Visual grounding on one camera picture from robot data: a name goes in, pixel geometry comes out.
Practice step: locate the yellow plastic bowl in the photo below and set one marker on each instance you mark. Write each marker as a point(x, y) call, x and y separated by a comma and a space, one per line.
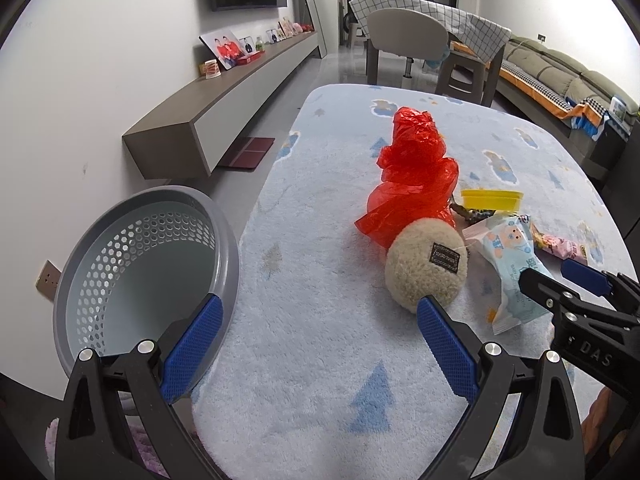
point(490, 200)

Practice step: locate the cartoon picture frame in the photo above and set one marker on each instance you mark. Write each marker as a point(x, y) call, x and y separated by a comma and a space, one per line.
point(286, 29)

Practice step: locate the clear storage box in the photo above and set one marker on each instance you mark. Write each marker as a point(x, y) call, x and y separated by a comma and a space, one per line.
point(618, 107)

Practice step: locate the large family photo frame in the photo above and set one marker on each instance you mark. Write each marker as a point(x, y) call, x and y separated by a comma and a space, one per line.
point(224, 50)

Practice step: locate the small portrait photo frame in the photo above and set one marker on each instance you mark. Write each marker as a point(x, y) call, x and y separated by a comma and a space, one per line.
point(245, 46)

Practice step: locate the green bottle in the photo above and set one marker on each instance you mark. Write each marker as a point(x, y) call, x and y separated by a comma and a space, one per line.
point(259, 45)

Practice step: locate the dark rubber fish toy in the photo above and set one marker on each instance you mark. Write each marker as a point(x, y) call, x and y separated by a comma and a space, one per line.
point(462, 212)

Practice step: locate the leaning framed mirror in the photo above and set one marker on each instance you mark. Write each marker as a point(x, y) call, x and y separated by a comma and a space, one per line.
point(311, 5)

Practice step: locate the pink fluffy cloth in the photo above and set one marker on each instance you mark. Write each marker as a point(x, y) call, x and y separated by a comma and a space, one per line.
point(145, 455)

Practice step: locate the grey floating wall cabinet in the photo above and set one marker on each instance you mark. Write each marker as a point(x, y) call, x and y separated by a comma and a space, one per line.
point(225, 95)

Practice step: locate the dark red floor mat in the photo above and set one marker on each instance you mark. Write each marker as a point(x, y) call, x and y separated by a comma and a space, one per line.
point(247, 152)

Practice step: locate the orange checkered sofa blanket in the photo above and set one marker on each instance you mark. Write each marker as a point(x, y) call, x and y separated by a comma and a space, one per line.
point(540, 90)

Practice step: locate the pink snack packet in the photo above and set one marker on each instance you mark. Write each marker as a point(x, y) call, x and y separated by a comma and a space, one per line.
point(560, 246)

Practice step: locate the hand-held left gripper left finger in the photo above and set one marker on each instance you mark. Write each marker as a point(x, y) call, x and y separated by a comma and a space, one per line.
point(192, 350)

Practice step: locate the wall socket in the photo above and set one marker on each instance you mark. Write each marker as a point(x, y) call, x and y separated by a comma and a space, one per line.
point(48, 281)

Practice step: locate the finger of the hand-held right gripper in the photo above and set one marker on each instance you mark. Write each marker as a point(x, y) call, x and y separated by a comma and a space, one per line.
point(582, 274)
point(542, 287)

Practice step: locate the beige plush ball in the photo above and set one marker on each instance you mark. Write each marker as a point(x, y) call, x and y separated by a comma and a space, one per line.
point(420, 270)

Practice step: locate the dark cabinet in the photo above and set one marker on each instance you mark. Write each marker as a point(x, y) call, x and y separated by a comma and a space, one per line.
point(622, 170)

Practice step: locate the grey perforated plastic basket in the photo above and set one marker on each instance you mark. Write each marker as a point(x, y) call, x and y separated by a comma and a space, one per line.
point(150, 270)

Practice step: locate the grey curved-back chair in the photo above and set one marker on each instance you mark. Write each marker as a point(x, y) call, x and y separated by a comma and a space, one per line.
point(405, 30)

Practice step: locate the light blue wet wipes packet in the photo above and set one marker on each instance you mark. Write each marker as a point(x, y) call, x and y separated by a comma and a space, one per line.
point(510, 260)

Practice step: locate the grey wooden stool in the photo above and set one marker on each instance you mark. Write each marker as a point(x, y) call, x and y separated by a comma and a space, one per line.
point(462, 72)

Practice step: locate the olive green sofa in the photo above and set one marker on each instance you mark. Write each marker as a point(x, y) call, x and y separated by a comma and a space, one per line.
point(565, 67)

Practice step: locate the pink plush toy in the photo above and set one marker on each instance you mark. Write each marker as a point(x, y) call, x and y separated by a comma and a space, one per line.
point(303, 27)

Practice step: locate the table with checkered cloth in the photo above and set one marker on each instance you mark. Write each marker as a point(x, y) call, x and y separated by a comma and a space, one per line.
point(440, 12)

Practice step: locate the printed paper cup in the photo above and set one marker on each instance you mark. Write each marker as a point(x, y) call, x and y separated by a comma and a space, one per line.
point(211, 69)

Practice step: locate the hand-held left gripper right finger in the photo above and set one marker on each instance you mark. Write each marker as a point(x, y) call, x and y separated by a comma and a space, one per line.
point(445, 350)

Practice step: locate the red plastic bag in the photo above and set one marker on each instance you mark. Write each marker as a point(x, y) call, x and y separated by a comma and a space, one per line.
point(415, 170)

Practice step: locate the flat red box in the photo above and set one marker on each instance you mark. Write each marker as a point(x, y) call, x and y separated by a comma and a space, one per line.
point(249, 59)

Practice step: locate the light blue printed rug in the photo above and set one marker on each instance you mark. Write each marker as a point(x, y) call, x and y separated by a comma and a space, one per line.
point(310, 260)

